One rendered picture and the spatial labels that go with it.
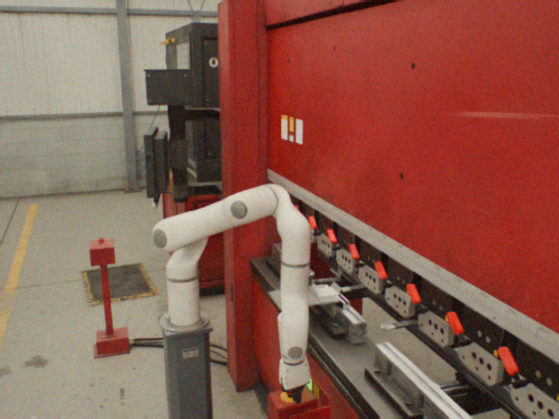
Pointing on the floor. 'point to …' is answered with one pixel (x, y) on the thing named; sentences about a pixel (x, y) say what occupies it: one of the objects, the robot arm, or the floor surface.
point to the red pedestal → (105, 338)
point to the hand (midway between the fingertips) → (296, 396)
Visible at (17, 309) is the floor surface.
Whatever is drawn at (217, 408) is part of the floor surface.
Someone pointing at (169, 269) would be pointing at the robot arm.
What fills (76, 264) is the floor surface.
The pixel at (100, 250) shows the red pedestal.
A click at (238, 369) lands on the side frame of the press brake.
